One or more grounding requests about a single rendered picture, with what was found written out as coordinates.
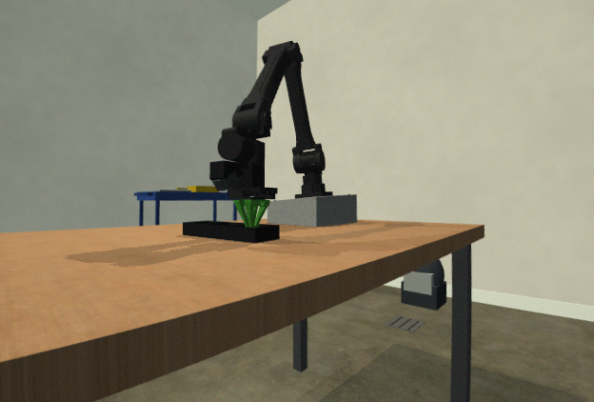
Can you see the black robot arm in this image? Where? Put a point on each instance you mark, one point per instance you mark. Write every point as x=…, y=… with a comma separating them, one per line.
x=282, y=60

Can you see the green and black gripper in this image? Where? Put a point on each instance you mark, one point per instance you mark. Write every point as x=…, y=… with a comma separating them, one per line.
x=252, y=203

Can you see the black three-compartment bin rack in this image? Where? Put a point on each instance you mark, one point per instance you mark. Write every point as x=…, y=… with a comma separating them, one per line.
x=232, y=231

